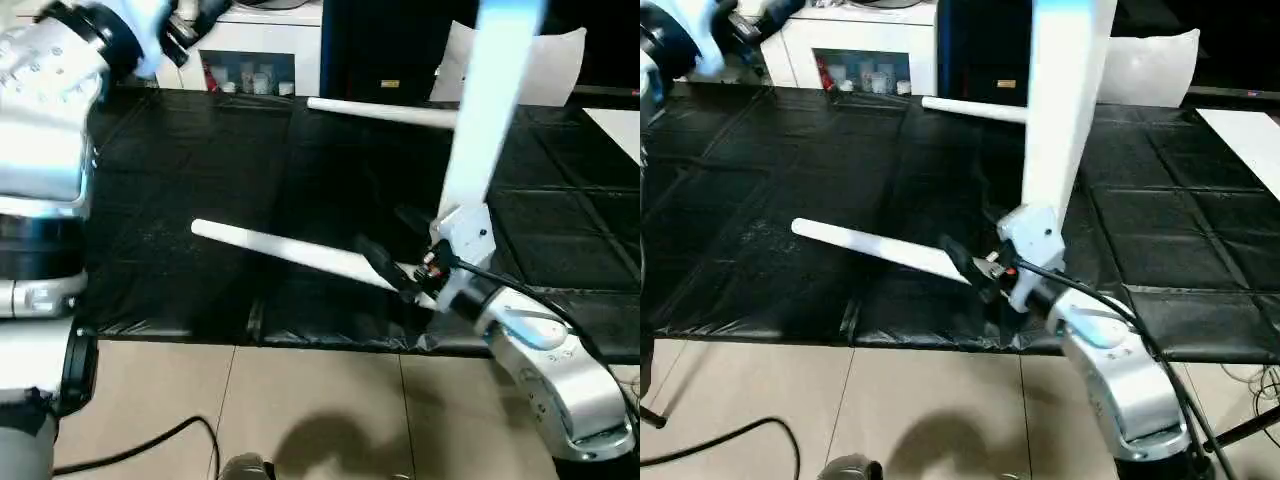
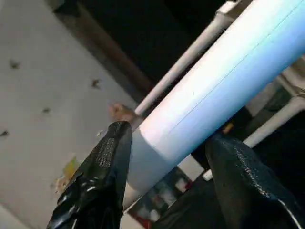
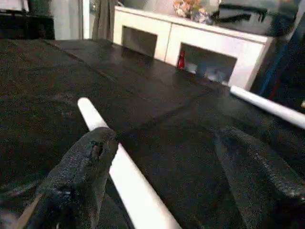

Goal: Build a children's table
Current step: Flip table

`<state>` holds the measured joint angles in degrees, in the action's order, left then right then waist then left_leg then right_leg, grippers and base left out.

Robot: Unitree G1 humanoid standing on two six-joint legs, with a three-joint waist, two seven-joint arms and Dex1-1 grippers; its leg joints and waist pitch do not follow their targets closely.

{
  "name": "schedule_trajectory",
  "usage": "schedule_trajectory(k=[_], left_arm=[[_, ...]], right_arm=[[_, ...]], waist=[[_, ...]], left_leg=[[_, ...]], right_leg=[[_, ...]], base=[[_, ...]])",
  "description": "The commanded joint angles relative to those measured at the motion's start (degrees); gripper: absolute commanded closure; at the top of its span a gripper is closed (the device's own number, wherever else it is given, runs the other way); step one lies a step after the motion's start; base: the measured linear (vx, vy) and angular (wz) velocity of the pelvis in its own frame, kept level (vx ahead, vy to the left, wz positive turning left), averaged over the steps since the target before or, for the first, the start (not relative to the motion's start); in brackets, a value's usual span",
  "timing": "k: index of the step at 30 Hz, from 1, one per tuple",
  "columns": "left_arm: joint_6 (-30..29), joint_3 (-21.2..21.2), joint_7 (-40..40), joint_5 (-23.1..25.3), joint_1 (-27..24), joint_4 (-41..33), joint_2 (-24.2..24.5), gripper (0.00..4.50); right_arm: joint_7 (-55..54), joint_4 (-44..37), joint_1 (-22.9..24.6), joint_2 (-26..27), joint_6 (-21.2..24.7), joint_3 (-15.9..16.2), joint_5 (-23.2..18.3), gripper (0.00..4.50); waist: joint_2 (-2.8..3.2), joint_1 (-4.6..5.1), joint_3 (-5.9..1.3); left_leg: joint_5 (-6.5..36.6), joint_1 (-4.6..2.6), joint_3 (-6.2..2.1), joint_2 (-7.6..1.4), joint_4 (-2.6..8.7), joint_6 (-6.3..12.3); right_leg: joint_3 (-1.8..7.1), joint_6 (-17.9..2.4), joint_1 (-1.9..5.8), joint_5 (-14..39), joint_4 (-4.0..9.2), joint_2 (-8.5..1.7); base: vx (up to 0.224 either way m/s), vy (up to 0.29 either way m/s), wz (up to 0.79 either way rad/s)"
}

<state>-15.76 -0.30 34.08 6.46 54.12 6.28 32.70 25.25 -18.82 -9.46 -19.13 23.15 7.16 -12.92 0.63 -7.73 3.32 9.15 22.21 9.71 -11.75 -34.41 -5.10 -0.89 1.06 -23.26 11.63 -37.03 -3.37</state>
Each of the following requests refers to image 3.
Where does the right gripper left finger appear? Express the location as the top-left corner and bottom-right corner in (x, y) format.
(23, 126), (118, 229)

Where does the black work mat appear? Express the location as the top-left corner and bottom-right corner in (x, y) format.
(0, 38), (305, 229)

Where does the white cabinet with glass doors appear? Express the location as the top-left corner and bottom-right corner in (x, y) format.
(113, 6), (274, 92)

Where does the metal parts clutter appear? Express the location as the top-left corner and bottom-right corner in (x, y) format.
(173, 0), (215, 25)

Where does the black sofa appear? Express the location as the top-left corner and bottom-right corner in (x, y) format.
(251, 22), (305, 111)

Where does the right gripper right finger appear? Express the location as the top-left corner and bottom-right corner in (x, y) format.
(213, 127), (305, 229)

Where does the white plastic table leg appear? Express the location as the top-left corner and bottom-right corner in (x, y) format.
(77, 97), (182, 229)
(229, 85), (305, 130)

